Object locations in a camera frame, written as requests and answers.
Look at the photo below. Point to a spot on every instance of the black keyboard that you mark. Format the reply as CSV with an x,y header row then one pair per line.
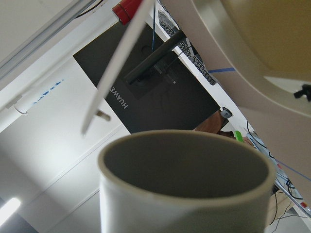
x,y
168,24

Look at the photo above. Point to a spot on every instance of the white mug with HOME text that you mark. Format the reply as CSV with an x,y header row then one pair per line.
x,y
178,181

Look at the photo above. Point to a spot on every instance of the black Huawei monitor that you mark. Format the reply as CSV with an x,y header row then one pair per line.
x,y
167,96

